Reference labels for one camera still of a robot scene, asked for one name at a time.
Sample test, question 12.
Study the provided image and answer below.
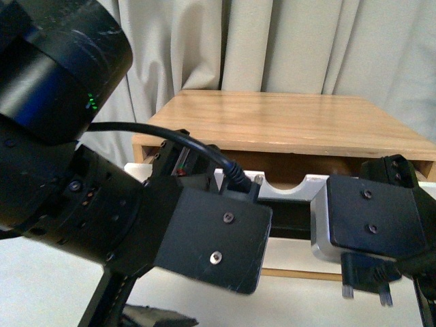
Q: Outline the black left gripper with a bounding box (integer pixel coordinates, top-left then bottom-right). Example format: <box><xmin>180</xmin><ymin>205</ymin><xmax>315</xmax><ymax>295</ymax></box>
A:
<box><xmin>144</xmin><ymin>139</ymin><xmax>219</xmax><ymax>194</ymax></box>

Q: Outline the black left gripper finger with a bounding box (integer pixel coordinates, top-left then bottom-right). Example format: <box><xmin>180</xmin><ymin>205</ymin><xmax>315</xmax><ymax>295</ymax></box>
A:
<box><xmin>122</xmin><ymin>305</ymin><xmax>198</xmax><ymax>326</ymax></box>

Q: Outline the black camera cable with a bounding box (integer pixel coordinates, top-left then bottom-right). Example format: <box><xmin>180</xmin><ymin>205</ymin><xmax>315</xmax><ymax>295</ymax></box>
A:
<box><xmin>87</xmin><ymin>121</ymin><xmax>262</xmax><ymax>197</ymax></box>

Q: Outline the grey curtain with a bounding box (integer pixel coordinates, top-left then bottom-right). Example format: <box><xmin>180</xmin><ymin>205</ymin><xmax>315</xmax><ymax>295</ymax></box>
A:
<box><xmin>81</xmin><ymin>0</ymin><xmax>436</xmax><ymax>171</ymax></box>

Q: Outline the white drawer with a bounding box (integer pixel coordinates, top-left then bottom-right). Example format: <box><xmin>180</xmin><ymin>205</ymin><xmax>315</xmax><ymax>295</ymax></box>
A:
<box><xmin>262</xmin><ymin>238</ymin><xmax>341</xmax><ymax>274</ymax></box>
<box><xmin>123</xmin><ymin>162</ymin><xmax>436</xmax><ymax>202</ymax></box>

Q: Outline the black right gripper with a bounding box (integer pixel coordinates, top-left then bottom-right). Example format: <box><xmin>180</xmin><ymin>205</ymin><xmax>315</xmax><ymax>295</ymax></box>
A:
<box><xmin>326</xmin><ymin>155</ymin><xmax>435</xmax><ymax>273</ymax></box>

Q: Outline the wooden drawer cabinet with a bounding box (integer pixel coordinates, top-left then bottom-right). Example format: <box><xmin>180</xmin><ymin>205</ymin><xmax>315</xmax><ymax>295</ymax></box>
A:
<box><xmin>150</xmin><ymin>90</ymin><xmax>435</xmax><ymax>263</ymax></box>

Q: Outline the black right camera cable plug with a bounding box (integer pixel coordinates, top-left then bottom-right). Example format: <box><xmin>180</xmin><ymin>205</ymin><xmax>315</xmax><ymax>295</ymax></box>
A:
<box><xmin>341</xmin><ymin>252</ymin><xmax>402</xmax><ymax>307</ymax></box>

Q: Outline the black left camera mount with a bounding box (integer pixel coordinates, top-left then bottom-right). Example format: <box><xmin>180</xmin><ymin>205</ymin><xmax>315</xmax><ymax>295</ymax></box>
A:
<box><xmin>108</xmin><ymin>176</ymin><xmax>272</xmax><ymax>294</ymax></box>

